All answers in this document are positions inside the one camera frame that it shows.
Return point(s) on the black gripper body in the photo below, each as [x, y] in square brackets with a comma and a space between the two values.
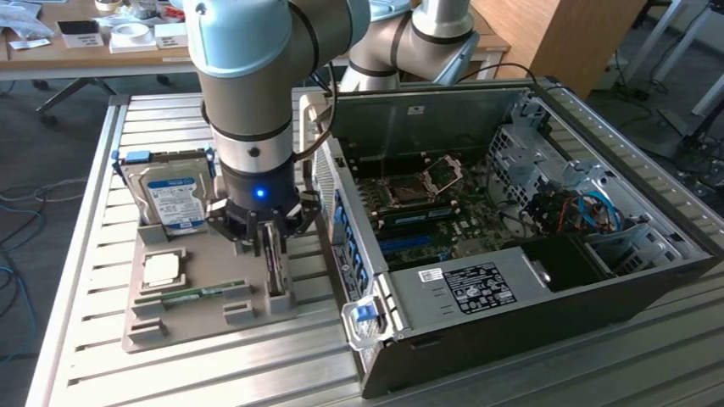
[249, 186]

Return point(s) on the green graphics card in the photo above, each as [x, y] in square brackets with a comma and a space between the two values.
[277, 263]

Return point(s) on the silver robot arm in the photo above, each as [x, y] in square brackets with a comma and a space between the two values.
[255, 63]

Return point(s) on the grey parts rack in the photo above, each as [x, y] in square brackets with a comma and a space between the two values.
[221, 263]

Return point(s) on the hard disk with blue carrier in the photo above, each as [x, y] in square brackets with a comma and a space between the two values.
[170, 199]

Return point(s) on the silver CPU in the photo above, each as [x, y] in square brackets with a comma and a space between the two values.
[162, 269]

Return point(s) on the loose green RAM stick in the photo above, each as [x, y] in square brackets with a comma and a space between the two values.
[193, 292]

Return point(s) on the blue expansion slot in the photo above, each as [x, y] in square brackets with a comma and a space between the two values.
[405, 244]

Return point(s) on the CPU socket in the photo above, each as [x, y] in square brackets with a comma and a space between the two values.
[410, 193]

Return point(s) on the installed green RAM stick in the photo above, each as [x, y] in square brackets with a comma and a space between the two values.
[422, 216]

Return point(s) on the blue case release latch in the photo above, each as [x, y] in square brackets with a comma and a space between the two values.
[362, 314]

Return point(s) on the silver socket cover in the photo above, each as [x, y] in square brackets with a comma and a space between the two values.
[449, 159]

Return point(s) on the grey power supply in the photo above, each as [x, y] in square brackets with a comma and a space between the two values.
[430, 305]

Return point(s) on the grey chipset heatsink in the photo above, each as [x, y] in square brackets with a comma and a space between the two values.
[473, 249]

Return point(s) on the green motherboard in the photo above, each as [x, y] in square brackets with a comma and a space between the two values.
[481, 220]

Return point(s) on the flat white box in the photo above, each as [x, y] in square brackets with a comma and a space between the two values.
[137, 47]

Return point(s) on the plain white box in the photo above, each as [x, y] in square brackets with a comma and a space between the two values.
[170, 34]

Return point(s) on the perforated silver drive cage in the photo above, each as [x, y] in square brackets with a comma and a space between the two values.
[510, 148]

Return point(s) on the red orange plastic parts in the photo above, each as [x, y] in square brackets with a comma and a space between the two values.
[175, 13]

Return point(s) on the white tape roll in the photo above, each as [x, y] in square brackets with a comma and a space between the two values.
[117, 34]

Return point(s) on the white box with black lid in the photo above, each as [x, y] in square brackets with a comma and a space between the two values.
[82, 40]

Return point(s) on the wooden desk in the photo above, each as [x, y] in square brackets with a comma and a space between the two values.
[57, 57]

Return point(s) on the black open PC case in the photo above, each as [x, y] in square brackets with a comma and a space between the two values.
[510, 360]

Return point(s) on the small beige tape roll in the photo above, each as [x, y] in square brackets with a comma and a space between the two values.
[99, 6]

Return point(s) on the white paper tag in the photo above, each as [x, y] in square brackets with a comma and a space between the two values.
[29, 43]

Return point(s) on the clear plastic bag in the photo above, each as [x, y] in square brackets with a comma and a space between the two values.
[23, 23]

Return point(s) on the silver disk bay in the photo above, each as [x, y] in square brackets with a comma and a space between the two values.
[639, 246]

